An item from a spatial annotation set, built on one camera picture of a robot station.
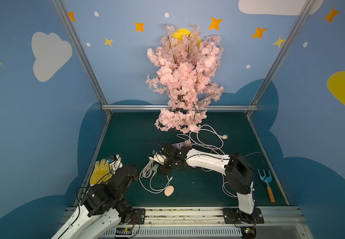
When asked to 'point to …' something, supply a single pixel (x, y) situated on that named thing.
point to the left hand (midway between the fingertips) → (134, 165)
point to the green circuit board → (123, 231)
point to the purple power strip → (181, 145)
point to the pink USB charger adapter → (188, 143)
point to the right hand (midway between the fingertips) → (162, 165)
